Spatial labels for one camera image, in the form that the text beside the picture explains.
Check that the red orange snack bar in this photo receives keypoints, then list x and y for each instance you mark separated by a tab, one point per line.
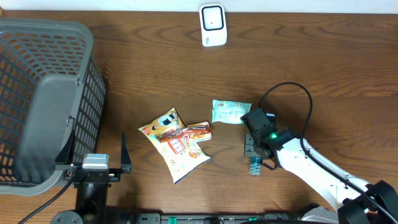
192	133

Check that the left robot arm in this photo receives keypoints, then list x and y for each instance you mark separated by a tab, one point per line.
91	206

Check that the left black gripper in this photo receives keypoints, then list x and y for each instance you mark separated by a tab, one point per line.
115	170

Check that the white barcode scanner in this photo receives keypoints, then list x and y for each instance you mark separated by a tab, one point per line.
213	25

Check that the blue mouthwash bottle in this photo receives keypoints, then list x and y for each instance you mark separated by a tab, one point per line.
255	166

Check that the large yellow snack bag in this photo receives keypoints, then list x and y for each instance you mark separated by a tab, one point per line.
181	156

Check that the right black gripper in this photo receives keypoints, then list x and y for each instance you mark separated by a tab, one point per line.
248	145

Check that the light teal snack packet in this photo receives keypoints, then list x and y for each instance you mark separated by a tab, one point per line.
229	111

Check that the grey plastic shopping basket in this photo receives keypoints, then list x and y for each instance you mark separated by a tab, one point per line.
52	98

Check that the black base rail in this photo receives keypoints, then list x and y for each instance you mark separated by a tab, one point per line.
156	218

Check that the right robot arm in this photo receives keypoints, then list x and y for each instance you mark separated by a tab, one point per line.
354	200

